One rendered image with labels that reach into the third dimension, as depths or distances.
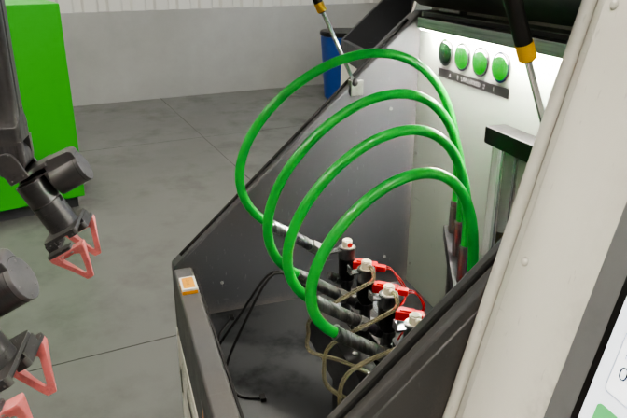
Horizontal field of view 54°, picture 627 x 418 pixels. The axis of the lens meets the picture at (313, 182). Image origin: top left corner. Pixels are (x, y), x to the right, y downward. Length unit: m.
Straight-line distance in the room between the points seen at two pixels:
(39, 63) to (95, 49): 3.27
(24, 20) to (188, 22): 3.66
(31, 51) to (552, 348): 3.72
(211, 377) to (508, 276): 0.51
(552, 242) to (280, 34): 7.32
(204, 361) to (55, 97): 3.24
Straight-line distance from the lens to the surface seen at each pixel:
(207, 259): 1.32
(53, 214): 1.22
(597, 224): 0.60
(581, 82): 0.64
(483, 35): 1.08
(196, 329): 1.11
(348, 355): 0.98
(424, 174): 0.74
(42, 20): 4.07
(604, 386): 0.59
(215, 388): 0.98
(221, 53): 7.63
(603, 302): 0.59
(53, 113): 4.15
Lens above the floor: 1.55
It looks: 20 degrees down
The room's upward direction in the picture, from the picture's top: straight up
